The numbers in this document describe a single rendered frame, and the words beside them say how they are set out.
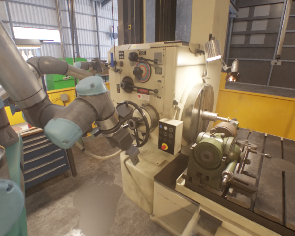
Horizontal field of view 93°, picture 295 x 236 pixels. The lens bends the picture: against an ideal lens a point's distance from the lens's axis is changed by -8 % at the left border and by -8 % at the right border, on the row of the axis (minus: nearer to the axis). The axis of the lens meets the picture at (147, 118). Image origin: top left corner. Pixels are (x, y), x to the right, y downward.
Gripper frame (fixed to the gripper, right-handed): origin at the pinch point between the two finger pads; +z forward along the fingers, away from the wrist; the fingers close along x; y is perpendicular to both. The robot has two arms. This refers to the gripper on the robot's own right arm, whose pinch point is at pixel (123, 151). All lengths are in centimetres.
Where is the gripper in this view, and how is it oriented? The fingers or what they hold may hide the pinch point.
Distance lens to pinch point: 61.8
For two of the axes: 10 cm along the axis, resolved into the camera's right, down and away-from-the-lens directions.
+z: 1.9, 7.2, 6.7
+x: 7.2, 3.7, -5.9
